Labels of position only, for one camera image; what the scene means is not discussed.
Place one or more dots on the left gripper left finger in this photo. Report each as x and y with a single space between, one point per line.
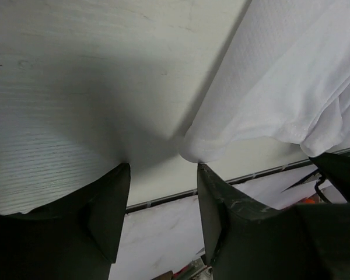
74 237

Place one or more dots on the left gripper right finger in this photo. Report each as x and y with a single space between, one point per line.
245 239

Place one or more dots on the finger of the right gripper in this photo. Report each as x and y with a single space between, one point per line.
334 168

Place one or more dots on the white t shirt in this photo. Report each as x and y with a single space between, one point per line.
285 75

